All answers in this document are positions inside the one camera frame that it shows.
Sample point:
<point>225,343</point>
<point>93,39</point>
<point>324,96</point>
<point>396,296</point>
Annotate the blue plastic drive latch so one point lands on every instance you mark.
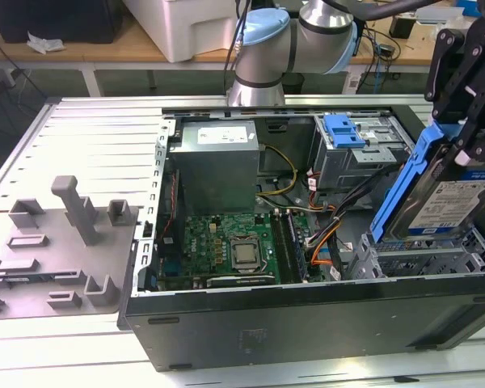
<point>341,133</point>

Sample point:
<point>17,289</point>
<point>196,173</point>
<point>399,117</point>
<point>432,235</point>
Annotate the green motherboard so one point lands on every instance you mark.
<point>202,242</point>

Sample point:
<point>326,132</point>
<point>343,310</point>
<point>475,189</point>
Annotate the perforated metal disk bay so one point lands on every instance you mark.
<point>428,262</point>

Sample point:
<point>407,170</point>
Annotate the hard disk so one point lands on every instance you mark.
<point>448,206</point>

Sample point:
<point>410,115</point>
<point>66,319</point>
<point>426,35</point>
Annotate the large black box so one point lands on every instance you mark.
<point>56,20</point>

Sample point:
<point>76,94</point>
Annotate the grey parts rack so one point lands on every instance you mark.
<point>64,266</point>

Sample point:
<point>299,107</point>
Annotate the silver CPU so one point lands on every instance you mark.
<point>245,254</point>

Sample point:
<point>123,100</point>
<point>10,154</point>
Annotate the small black box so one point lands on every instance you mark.
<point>402,28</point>

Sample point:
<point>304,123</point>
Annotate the crumpled white plastic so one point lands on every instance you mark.
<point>44,44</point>

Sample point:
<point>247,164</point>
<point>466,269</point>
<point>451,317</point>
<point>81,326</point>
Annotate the black PC case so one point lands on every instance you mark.
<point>307,323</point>

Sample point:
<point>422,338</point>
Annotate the white printer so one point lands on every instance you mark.
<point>186,28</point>

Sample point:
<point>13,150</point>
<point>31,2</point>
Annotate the black CPU socket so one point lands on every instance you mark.
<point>242,240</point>

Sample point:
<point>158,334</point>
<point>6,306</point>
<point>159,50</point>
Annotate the black waste bin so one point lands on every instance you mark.
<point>294,83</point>

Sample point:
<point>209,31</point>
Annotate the blue RAM stick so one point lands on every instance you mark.
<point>24,278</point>

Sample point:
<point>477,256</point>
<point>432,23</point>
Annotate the grey metal drive cage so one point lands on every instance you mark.
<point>347,169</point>

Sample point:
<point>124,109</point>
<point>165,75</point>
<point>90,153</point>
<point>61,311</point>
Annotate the grey power supply unit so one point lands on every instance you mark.
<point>214,178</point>

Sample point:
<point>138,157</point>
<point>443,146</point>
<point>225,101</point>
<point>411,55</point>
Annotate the wooden desk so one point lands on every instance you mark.
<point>105,48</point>

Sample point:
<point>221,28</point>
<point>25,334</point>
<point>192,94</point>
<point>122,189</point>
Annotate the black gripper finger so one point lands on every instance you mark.
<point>479,101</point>
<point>444,64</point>

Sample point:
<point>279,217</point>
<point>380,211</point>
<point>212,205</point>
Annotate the black graphics card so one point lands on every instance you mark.
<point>242,281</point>

